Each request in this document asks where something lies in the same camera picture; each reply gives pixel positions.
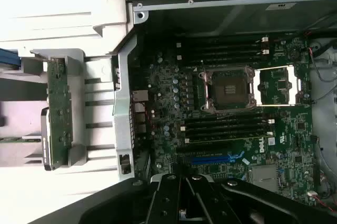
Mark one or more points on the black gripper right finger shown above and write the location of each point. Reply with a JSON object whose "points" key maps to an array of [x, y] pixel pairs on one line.
{"points": [[210, 203]]}

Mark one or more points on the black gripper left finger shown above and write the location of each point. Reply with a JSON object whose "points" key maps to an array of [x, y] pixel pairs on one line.
{"points": [[163, 203]]}

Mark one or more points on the blue expansion slot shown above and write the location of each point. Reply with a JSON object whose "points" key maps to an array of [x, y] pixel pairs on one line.
{"points": [[210, 160]]}

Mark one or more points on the silver chipset heatsink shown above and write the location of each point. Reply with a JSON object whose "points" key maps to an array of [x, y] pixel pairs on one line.
{"points": [[264, 179]]}

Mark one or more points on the green motherboard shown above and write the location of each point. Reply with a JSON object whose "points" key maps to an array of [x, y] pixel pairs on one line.
{"points": [[289, 134]]}

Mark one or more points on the open grey PC case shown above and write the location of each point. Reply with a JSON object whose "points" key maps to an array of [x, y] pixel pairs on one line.
{"points": [[123, 97]]}

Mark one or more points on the CPU socket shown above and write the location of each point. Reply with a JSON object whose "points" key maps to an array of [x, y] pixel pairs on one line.
{"points": [[229, 88]]}

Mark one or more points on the grey parts rack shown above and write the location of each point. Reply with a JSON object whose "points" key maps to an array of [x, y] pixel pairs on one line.
{"points": [[97, 90]]}

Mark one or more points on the open metal socket cover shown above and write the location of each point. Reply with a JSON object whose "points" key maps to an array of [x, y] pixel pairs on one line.
{"points": [[276, 86]]}

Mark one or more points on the blue disk caddy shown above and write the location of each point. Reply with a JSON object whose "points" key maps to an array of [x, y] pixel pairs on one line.
{"points": [[9, 59]]}

